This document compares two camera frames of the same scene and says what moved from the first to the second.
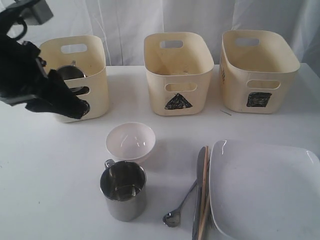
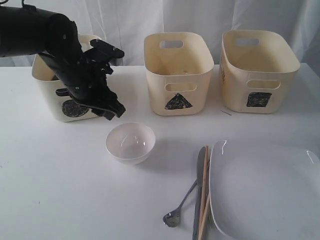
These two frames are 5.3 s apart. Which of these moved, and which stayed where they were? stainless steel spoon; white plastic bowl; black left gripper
Moved: black left gripper
Stayed: white plastic bowl; stainless steel spoon
